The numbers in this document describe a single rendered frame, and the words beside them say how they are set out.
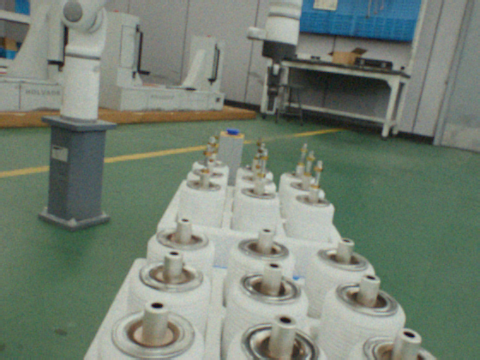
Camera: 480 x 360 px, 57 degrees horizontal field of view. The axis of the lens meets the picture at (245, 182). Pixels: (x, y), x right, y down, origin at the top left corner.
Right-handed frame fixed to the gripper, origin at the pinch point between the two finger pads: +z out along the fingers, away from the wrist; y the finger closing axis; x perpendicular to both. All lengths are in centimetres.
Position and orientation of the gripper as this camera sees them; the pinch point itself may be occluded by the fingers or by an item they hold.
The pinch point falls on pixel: (270, 106)
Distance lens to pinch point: 103.2
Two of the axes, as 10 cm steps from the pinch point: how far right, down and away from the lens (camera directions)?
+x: -9.9, -1.5, 0.2
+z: -1.4, 9.6, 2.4
